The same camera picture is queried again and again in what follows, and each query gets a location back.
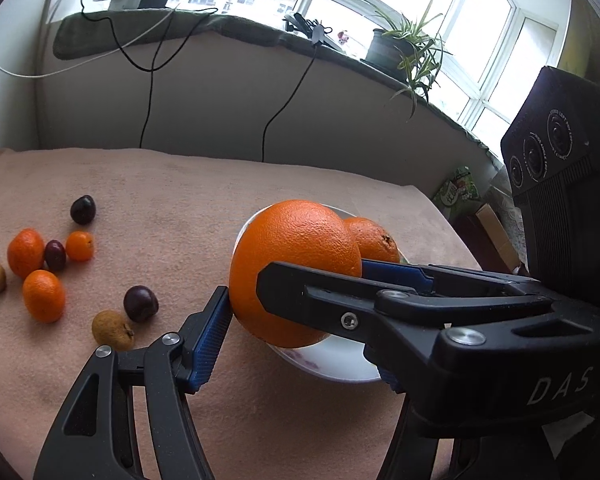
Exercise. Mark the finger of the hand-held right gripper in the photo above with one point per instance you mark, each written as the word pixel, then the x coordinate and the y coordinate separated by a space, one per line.
pixel 395 275
pixel 320 305

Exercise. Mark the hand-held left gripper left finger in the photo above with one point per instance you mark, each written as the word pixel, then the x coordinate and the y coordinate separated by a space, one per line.
pixel 207 345

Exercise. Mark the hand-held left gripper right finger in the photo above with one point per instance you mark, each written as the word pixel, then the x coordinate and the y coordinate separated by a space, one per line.
pixel 390 382

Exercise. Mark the white floral bowl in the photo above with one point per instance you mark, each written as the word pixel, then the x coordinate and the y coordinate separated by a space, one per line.
pixel 330 362

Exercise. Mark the large orange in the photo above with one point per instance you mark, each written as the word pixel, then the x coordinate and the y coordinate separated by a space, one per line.
pixel 290 235

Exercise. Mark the small mandarin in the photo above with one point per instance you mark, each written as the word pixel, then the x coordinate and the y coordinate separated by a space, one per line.
pixel 79 246

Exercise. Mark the dark red plum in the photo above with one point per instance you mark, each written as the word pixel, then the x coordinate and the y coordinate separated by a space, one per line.
pixel 55 255

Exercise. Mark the cardboard box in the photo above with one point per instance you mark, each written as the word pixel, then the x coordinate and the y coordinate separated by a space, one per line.
pixel 495 232

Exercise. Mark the green printed box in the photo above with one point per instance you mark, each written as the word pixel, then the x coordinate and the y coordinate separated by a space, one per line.
pixel 455 190

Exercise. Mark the potted spider plant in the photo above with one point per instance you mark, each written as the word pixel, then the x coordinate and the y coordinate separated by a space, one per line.
pixel 385 47

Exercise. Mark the green windowsill cloth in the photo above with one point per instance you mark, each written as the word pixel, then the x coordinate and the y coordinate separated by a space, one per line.
pixel 220 22

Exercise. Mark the white power strip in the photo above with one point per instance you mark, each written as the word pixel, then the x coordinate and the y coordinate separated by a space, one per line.
pixel 125 1

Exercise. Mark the white window frame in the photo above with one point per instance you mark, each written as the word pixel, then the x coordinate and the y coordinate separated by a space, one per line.
pixel 307 0

